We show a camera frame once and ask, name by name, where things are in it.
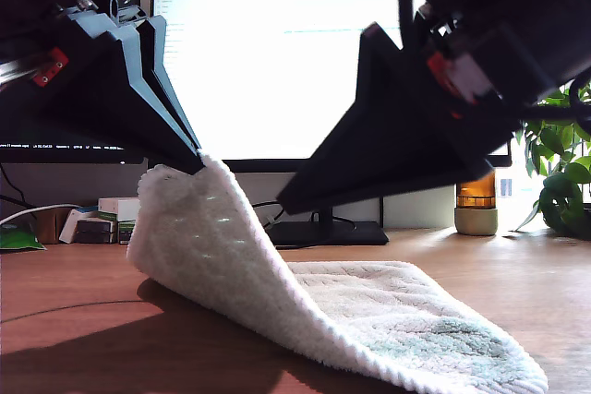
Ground white cable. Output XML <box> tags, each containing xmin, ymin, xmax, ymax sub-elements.
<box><xmin>0</xmin><ymin>203</ymin><xmax>82</xmax><ymax>228</ymax></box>

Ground large monitor white screen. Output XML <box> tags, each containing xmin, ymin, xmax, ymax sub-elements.
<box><xmin>148</xmin><ymin>0</ymin><xmax>513</xmax><ymax>247</ymax></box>

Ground thin black desk cable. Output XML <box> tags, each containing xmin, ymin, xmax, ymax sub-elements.
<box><xmin>309</xmin><ymin>209</ymin><xmax>359</xmax><ymax>232</ymax></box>

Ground small dark box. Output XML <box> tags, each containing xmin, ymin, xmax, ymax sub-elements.
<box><xmin>75</xmin><ymin>220</ymin><xmax>116</xmax><ymax>245</ymax></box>

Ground green houseplant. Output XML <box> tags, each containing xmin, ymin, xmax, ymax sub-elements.
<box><xmin>516</xmin><ymin>79</ymin><xmax>591</xmax><ymax>241</ymax></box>

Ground green and white box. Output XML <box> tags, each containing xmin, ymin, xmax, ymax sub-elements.
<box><xmin>117</xmin><ymin>220</ymin><xmax>138</xmax><ymax>245</ymax></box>

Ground brown wooden block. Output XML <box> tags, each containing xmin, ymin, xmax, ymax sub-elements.
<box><xmin>34</xmin><ymin>208</ymin><xmax>70</xmax><ymax>245</ymax></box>

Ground thin black wall cable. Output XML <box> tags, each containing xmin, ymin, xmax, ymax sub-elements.
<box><xmin>0</xmin><ymin>163</ymin><xmax>38</xmax><ymax>210</ymax></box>

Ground dark terminal monitor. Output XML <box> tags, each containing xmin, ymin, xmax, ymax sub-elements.
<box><xmin>0</xmin><ymin>0</ymin><xmax>149</xmax><ymax>165</ymax></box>

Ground black cable with plug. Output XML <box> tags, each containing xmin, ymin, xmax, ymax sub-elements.
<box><xmin>251</xmin><ymin>199</ymin><xmax>285</xmax><ymax>229</ymax></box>

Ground amber glass jar grey base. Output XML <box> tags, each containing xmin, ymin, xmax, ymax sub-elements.
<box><xmin>454</xmin><ymin>176</ymin><xmax>499</xmax><ymax>236</ymax></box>

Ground green packet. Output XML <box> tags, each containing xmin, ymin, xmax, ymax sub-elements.
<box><xmin>0</xmin><ymin>222</ymin><xmax>47</xmax><ymax>252</ymax></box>

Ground grey tea towel white hem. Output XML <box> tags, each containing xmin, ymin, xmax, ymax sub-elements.
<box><xmin>127</xmin><ymin>153</ymin><xmax>550</xmax><ymax>394</ymax></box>

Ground small white blue box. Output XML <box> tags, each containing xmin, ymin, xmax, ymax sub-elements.
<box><xmin>58</xmin><ymin>209</ymin><xmax>101</xmax><ymax>245</ymax></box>

